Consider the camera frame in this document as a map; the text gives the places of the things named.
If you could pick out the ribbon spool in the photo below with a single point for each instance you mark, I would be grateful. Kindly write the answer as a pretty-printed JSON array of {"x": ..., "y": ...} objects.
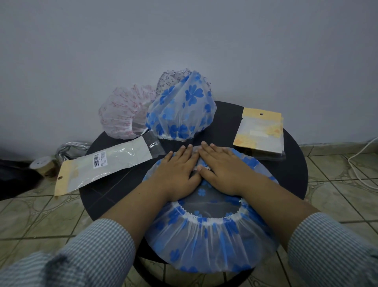
[{"x": 42, "y": 165}]

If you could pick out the blue flower shower cap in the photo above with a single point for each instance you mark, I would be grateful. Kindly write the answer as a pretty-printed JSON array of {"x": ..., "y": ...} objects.
[
  {"x": 183, "y": 112},
  {"x": 206, "y": 242}
]

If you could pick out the person's left hand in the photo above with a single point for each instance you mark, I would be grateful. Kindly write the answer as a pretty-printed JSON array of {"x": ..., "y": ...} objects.
[{"x": 174, "y": 177}]

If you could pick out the blue cap clear packet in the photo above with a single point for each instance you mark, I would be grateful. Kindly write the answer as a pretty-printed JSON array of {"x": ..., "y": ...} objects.
[{"x": 274, "y": 156}]

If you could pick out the pink print shower cap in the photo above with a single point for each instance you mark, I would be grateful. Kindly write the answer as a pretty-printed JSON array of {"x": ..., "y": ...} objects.
[{"x": 121, "y": 115}]

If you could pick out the stack of yellow small pouches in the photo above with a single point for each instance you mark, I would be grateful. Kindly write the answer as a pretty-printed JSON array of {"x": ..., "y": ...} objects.
[{"x": 260, "y": 130}]

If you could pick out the silver quilted handbag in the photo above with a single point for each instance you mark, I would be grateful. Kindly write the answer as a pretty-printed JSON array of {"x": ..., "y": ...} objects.
[{"x": 69, "y": 150}]

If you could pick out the cream packet with barcode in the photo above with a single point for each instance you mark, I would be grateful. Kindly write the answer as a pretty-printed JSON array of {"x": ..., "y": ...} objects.
[{"x": 106, "y": 165}]

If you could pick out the black bag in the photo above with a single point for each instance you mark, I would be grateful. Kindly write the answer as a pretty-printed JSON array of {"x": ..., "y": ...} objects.
[{"x": 16, "y": 180}]

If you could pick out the black round side table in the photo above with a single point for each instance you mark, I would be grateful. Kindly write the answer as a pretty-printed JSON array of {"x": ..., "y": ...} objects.
[{"x": 106, "y": 201}]

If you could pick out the person's right hand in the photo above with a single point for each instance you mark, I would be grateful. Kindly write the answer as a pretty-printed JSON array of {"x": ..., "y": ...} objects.
[{"x": 230, "y": 174}]

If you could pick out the person's left forearm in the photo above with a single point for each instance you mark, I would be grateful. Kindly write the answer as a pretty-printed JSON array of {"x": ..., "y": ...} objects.
[{"x": 130, "y": 218}]

